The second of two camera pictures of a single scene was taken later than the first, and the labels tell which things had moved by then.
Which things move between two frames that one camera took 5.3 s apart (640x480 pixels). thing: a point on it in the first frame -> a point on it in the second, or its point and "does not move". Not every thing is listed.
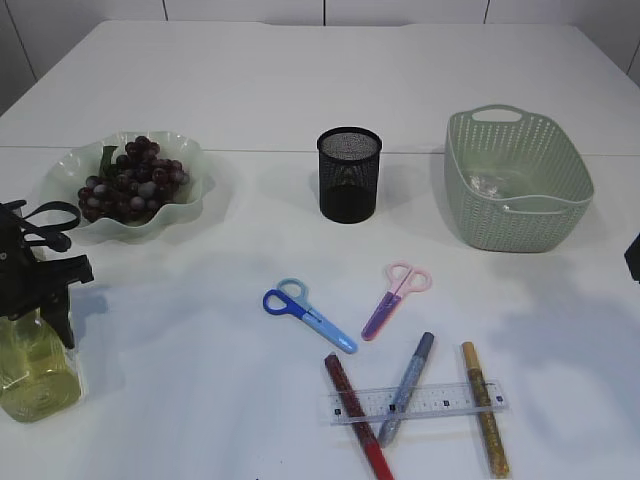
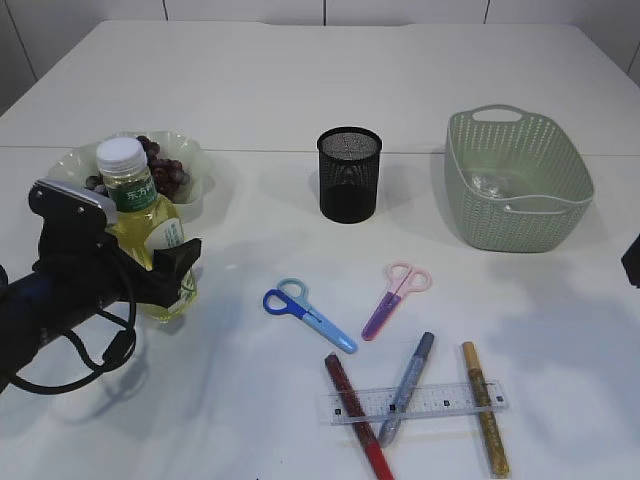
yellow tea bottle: [39, 376] -> [147, 221]
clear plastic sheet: [482, 186] does not move
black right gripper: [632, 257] does not move
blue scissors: [291, 297] does not move
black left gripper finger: [57, 275] -> [177, 259]
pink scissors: [403, 279] does not move
